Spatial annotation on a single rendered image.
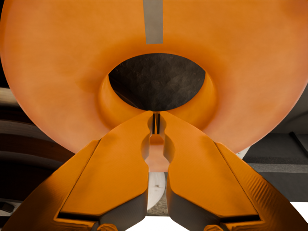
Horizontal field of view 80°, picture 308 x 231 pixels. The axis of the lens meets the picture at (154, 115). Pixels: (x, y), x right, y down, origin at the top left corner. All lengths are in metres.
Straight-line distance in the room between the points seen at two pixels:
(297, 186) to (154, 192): 9.38
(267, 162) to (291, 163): 0.65
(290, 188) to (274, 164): 3.45
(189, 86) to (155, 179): 0.20
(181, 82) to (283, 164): 5.94
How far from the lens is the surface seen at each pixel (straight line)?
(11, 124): 0.28
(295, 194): 9.46
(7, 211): 0.30
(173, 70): 0.37
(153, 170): 0.16
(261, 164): 5.95
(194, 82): 0.40
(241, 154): 0.58
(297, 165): 6.53
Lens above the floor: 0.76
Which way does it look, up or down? 43 degrees up
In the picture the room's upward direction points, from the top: 177 degrees counter-clockwise
